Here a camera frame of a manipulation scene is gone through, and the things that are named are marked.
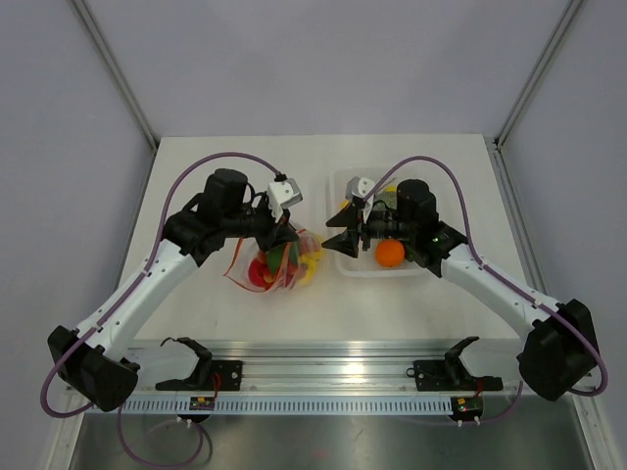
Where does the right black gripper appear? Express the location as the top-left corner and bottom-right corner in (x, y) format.
(322, 201), (415, 259)

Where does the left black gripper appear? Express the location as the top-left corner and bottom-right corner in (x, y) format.
(222, 195), (299, 255)

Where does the green netted melon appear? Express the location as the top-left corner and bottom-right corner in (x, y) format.
(374, 191), (397, 210)

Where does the red lychee bunch with leaves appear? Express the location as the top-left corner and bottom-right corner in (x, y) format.
(248, 243), (298, 291)

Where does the clear zip top bag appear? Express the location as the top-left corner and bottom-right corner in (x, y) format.
(223, 225), (322, 294)

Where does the yellow bell pepper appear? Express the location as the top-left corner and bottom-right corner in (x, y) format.
(295, 251), (322, 286)

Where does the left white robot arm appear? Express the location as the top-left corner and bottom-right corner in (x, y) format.
(44, 168), (303, 411)

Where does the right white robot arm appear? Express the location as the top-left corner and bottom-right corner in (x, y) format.
(322, 176), (600, 401)

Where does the white plastic food tray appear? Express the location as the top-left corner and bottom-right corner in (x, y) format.
(326, 164), (435, 278)

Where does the orange tangerine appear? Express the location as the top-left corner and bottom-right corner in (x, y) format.
(375, 239), (405, 268)

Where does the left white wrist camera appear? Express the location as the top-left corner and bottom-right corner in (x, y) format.
(266, 178), (303, 220)

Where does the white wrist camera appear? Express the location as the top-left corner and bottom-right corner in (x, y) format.
(266, 178), (303, 220)
(345, 176), (375, 221)

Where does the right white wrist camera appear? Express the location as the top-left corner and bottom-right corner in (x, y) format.
(345, 176), (375, 221)

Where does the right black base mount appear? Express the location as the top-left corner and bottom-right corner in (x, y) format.
(406, 336), (504, 396)

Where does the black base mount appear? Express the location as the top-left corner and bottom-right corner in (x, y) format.
(155, 337), (243, 392)
(406, 336), (504, 396)

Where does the aluminium mounting rail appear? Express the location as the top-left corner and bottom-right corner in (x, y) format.
(125, 339), (520, 394)

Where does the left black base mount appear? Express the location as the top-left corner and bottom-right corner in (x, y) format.
(155, 337), (243, 392)

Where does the white slotted cable duct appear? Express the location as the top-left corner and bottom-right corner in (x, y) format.
(122, 395), (453, 416)

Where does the left aluminium frame post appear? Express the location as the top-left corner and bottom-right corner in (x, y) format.
(68, 0), (160, 155)

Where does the aluminium frame post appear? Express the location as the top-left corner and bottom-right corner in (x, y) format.
(494, 0), (587, 151)
(68, 0), (160, 155)

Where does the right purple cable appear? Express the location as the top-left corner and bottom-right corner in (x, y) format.
(362, 155), (611, 425)

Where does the right aluminium frame post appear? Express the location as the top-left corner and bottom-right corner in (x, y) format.
(494, 0), (587, 151)

